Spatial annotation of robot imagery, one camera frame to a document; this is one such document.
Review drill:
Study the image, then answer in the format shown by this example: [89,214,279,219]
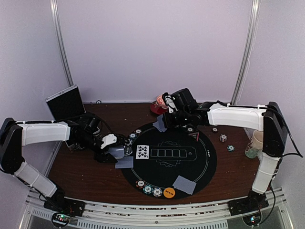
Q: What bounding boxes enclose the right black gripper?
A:
[162,110,190,129]

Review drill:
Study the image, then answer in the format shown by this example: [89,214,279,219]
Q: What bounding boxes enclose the four of clubs card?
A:
[156,115,164,128]

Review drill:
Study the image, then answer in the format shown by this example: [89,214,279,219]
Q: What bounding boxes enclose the single grey playing card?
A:
[153,120,167,132]

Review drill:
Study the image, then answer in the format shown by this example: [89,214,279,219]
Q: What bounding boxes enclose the red black triangle marker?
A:
[189,132,199,142]

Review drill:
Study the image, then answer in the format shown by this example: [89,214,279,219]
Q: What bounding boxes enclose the grey playing card deck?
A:
[108,146,124,159]

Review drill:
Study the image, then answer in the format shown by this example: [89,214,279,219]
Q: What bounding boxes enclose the blue cream chips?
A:
[152,187,163,198]
[125,139,132,146]

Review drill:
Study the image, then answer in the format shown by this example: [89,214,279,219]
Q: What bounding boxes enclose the grey dealer button disc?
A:
[124,146,132,156]

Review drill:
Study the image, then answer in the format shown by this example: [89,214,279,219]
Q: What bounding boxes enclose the green chips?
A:
[129,133,137,139]
[142,185,153,195]

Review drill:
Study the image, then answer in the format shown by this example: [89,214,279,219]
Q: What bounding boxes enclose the blue cream poker chip stack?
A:
[219,134,228,143]

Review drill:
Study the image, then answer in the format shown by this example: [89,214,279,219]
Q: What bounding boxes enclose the blue patterned card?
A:
[136,145,150,159]

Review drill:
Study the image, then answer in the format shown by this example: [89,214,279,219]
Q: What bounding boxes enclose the orange big blind button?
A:
[163,187,176,198]

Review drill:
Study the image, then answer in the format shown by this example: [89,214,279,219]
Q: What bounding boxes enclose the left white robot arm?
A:
[0,142,99,202]

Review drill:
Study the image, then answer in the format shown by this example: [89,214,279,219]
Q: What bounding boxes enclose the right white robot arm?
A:
[162,88,292,211]

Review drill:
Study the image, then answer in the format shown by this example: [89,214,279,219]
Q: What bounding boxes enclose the red white patterned bowl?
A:
[156,95,167,109]

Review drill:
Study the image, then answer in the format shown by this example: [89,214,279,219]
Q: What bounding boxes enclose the dark red saucer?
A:
[150,101,168,115]

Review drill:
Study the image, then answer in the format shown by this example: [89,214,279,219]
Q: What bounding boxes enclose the aluminium poker case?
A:
[46,85,90,150]

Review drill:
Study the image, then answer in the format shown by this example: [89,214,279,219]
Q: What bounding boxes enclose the black round poker mat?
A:
[122,123,217,194]

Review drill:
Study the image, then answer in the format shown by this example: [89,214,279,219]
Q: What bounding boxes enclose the right aluminium frame post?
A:
[231,0,261,104]

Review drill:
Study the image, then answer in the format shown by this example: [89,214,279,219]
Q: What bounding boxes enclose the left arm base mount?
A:
[43,198,85,229]

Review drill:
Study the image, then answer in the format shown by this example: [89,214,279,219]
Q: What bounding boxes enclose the front aluminium rail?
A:
[17,191,296,229]

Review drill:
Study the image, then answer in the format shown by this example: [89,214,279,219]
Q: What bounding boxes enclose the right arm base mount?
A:
[228,198,269,227]

